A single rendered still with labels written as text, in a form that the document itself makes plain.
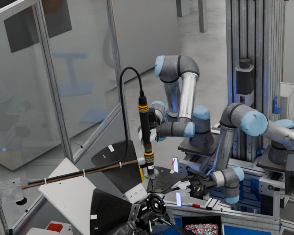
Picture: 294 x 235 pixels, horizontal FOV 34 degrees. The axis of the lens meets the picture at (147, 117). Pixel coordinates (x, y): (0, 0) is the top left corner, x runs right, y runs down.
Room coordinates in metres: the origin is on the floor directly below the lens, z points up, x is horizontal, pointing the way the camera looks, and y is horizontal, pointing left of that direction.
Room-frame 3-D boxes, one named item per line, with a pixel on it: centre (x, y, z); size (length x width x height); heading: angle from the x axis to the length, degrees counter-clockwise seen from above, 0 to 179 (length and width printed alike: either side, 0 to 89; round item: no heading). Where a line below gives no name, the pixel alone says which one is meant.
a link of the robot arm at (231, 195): (2.00, -0.38, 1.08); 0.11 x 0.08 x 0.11; 25
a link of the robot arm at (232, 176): (1.99, -0.39, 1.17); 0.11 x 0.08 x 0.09; 104
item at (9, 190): (1.74, 0.62, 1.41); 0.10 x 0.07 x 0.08; 102
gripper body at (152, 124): (1.99, -0.02, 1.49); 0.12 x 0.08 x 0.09; 167
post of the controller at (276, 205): (1.99, -0.62, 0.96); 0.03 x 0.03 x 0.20; 67
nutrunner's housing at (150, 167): (1.87, 0.01, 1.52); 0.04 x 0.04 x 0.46
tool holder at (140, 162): (1.87, 0.02, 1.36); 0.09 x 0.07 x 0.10; 102
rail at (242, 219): (2.16, -0.22, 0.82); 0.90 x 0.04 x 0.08; 67
